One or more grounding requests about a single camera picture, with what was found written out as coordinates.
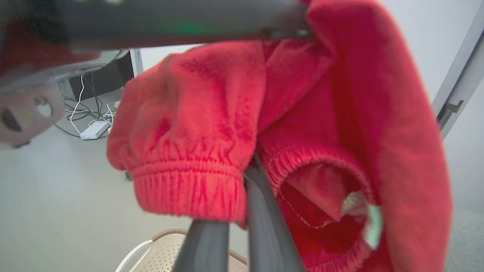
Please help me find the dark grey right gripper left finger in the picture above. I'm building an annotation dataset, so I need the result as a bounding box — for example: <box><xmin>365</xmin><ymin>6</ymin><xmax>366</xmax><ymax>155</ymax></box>
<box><xmin>172</xmin><ymin>220</ymin><xmax>230</xmax><ymax>272</ymax></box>

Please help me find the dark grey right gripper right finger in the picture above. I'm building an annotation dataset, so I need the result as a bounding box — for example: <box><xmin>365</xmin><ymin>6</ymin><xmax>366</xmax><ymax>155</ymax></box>
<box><xmin>243</xmin><ymin>151</ymin><xmax>306</xmax><ymax>272</ymax></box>

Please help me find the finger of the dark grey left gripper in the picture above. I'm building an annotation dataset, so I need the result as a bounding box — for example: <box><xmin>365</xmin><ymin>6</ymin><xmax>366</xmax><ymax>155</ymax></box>
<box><xmin>68</xmin><ymin>0</ymin><xmax>314</xmax><ymax>51</ymax></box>

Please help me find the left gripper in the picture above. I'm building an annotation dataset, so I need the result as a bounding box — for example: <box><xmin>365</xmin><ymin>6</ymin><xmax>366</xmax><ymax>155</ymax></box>
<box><xmin>0</xmin><ymin>0</ymin><xmax>129</xmax><ymax>95</ymax></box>

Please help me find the red clothing item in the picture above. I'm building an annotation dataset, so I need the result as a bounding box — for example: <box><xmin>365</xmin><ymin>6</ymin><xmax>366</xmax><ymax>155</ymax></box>
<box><xmin>107</xmin><ymin>0</ymin><xmax>453</xmax><ymax>272</ymax></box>

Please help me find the cream perforated laundry basket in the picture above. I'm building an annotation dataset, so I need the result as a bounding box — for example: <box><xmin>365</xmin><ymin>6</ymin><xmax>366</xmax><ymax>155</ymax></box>
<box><xmin>115</xmin><ymin>229</ymin><xmax>249</xmax><ymax>272</ymax></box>

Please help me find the pink plastic object with cutouts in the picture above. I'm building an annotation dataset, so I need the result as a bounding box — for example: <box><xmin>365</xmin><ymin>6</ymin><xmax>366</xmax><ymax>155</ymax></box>
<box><xmin>0</xmin><ymin>85</ymin><xmax>65</xmax><ymax>148</ymax></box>

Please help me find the dark box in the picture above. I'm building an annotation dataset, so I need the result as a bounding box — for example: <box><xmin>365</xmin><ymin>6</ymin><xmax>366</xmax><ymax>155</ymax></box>
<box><xmin>57</xmin><ymin>51</ymin><xmax>135</xmax><ymax>102</ymax></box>

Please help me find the white power strip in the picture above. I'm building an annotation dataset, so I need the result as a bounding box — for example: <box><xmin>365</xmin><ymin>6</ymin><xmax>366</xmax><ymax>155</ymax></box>
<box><xmin>80</xmin><ymin>120</ymin><xmax>111</xmax><ymax>140</ymax></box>

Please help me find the grey fabric sofa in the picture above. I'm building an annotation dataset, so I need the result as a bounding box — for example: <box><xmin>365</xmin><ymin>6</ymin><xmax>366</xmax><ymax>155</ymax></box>
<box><xmin>445</xmin><ymin>207</ymin><xmax>484</xmax><ymax>272</ymax></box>

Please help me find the narrow white partition panel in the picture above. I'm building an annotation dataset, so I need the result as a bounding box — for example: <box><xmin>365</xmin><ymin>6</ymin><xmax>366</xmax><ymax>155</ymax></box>
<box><xmin>439</xmin><ymin>36</ymin><xmax>484</xmax><ymax>214</ymax></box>

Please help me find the white cable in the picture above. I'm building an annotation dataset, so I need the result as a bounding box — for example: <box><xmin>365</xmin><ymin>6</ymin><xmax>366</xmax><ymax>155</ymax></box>
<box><xmin>69</xmin><ymin>76</ymin><xmax>85</xmax><ymax>134</ymax></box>

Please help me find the white power adapter with cables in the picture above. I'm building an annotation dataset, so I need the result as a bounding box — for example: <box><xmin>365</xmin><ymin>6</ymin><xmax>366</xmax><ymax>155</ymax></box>
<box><xmin>55</xmin><ymin>76</ymin><xmax>116</xmax><ymax>138</ymax></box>

